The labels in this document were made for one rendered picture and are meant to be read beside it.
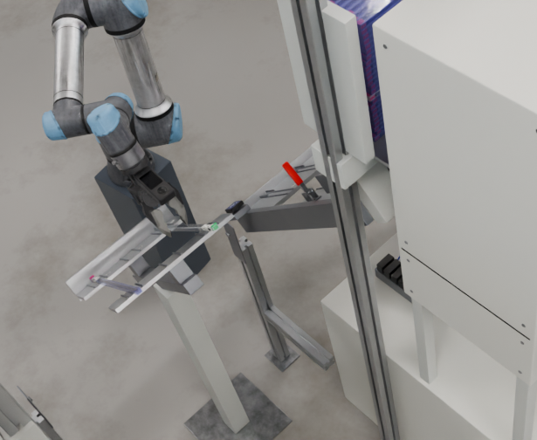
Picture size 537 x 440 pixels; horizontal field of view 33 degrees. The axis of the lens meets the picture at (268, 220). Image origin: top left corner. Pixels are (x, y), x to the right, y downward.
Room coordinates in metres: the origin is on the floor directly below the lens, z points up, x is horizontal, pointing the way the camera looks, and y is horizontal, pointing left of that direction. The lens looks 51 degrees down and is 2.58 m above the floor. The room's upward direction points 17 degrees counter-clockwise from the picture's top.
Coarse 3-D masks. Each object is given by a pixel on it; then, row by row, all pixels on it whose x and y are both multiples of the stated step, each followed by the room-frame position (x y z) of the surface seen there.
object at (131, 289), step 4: (96, 280) 1.42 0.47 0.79; (100, 280) 1.40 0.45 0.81; (104, 280) 1.38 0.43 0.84; (108, 280) 1.35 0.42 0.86; (112, 280) 1.33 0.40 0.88; (100, 284) 1.39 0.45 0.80; (104, 284) 1.36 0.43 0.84; (108, 284) 1.32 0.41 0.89; (112, 284) 1.30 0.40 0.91; (116, 284) 1.28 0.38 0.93; (120, 284) 1.26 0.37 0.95; (124, 284) 1.24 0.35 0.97; (116, 288) 1.27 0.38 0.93; (120, 288) 1.24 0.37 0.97; (124, 288) 1.21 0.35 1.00; (128, 288) 1.19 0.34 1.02; (132, 288) 1.17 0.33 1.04; (136, 288) 1.16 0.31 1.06; (140, 288) 1.15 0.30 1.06; (132, 292) 1.17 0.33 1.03; (136, 292) 1.14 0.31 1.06; (140, 292) 1.14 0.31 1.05
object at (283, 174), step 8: (304, 152) 1.69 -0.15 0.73; (312, 152) 1.68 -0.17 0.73; (296, 160) 1.67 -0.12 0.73; (304, 160) 1.67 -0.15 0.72; (280, 176) 1.63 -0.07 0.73; (272, 184) 1.61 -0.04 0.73; (256, 192) 1.59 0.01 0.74; (264, 192) 1.59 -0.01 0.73; (248, 200) 1.58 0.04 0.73; (256, 200) 1.58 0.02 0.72
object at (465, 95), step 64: (448, 0) 0.99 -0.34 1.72; (512, 0) 0.95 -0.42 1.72; (384, 64) 0.97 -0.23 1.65; (448, 64) 0.86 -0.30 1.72; (512, 64) 0.83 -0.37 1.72; (448, 128) 0.86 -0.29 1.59; (512, 128) 0.76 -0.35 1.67; (448, 192) 0.87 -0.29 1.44; (512, 192) 0.76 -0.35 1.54; (448, 256) 0.87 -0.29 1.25; (512, 256) 0.76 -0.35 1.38; (448, 320) 0.88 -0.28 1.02; (512, 320) 0.75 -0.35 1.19
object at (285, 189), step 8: (312, 160) 1.63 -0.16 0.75; (296, 168) 1.64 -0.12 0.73; (304, 168) 1.60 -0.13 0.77; (312, 168) 1.54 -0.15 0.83; (288, 176) 1.62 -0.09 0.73; (304, 176) 1.52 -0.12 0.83; (312, 176) 1.50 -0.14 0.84; (280, 184) 1.59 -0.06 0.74; (288, 184) 1.54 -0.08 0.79; (296, 184) 1.49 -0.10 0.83; (272, 192) 1.56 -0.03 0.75; (280, 192) 1.52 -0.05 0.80; (288, 192) 1.47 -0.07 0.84; (264, 200) 1.54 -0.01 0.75; (272, 200) 1.49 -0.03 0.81; (280, 200) 1.45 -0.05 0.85; (256, 208) 1.52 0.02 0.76
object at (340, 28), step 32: (288, 0) 1.13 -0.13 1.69; (288, 32) 1.14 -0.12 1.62; (352, 32) 1.02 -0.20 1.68; (352, 64) 1.02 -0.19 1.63; (352, 96) 1.02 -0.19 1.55; (352, 128) 1.03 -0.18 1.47; (384, 160) 1.01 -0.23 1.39; (224, 224) 1.51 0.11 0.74; (288, 320) 1.43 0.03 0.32; (320, 352) 1.30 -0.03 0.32
